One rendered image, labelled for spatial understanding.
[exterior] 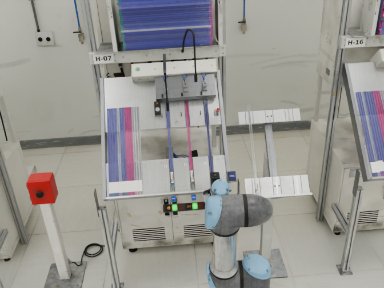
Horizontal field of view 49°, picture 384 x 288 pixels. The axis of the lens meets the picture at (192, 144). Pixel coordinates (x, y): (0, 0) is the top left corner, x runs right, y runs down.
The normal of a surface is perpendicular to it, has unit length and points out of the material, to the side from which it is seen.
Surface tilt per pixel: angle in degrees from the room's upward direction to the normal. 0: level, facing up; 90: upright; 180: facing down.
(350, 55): 90
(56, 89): 90
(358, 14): 90
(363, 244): 0
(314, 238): 0
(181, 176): 46
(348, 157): 0
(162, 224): 90
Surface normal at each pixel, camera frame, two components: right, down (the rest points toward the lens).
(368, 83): 0.01, -0.28
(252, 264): 0.08, -0.87
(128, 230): 0.07, 0.49
